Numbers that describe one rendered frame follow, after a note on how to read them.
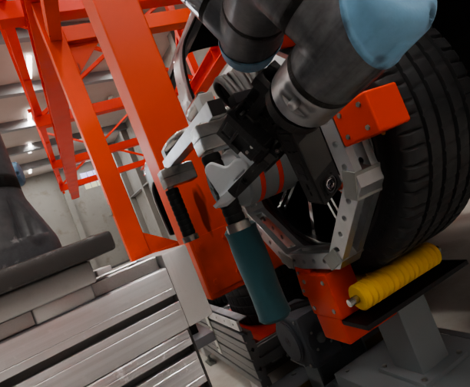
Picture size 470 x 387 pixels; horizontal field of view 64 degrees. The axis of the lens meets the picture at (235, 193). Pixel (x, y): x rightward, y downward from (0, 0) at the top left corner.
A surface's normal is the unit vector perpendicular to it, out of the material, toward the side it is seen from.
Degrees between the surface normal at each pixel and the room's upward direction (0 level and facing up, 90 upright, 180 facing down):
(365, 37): 122
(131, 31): 90
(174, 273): 90
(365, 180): 90
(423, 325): 90
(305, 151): 111
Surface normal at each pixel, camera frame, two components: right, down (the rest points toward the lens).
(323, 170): 0.65, 0.10
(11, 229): 0.64, -0.60
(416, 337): 0.36, -0.17
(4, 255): 0.66, -0.29
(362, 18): -0.67, 0.56
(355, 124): -0.85, 0.33
